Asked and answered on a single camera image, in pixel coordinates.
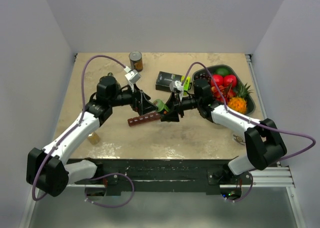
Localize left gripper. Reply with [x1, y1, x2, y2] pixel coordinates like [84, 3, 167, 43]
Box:
[109, 82, 158, 116]

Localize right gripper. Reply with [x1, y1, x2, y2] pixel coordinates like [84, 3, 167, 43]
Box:
[160, 91, 201, 123]

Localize green pill bottle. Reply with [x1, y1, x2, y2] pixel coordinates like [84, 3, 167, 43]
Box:
[153, 99, 170, 115]

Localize red weekly pill organizer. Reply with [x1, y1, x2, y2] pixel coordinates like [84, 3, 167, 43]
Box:
[127, 112, 161, 127]

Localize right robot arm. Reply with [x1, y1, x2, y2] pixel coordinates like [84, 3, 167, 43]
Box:
[161, 79, 287, 185]

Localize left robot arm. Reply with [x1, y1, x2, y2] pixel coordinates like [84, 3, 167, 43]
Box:
[26, 75, 157, 197]

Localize black green carton box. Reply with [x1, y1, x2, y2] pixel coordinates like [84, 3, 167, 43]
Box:
[155, 71, 193, 92]

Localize dark red grapes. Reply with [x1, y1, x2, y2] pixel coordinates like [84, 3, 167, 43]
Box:
[194, 73, 211, 82]

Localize grey fruit tray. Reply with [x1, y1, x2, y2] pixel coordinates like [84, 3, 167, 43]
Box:
[207, 64, 256, 115]

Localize orange black tin can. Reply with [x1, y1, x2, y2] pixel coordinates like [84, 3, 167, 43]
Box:
[128, 51, 143, 72]

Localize left red apple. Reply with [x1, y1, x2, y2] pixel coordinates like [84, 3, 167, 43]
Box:
[210, 74, 224, 87]

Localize red apple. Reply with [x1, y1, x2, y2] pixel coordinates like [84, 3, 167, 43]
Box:
[223, 74, 237, 88]
[210, 74, 224, 87]

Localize peach red fruit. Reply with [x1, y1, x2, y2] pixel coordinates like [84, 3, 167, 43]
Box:
[211, 85, 236, 104]

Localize green lime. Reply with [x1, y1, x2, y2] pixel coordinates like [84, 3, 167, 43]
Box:
[214, 67, 230, 77]

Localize right red apple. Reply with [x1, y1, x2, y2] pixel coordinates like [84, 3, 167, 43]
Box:
[223, 74, 237, 88]

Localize clear amber pill jar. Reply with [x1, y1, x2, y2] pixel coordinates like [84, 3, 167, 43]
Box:
[87, 132, 101, 145]

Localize small pineapple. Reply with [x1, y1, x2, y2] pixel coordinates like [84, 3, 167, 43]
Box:
[227, 83, 253, 115]

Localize white paper cup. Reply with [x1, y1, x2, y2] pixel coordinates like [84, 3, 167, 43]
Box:
[232, 134, 246, 146]

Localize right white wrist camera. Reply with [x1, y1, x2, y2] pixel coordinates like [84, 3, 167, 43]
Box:
[169, 80, 184, 94]

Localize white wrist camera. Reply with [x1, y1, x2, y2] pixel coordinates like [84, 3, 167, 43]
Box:
[124, 66, 141, 91]
[169, 80, 184, 94]

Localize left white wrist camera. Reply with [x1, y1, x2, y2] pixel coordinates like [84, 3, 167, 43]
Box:
[124, 66, 141, 91]

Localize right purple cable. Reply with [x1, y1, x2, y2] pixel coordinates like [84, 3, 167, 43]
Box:
[181, 61, 317, 204]

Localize purple cable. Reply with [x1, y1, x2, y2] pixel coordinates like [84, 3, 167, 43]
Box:
[31, 54, 136, 209]
[181, 61, 317, 204]

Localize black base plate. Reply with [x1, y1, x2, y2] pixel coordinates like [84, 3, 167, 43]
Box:
[76, 159, 251, 196]

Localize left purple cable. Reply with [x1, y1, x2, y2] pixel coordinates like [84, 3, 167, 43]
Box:
[31, 54, 136, 209]

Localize aluminium frame rail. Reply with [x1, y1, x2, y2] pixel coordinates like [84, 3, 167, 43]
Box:
[244, 53, 306, 228]

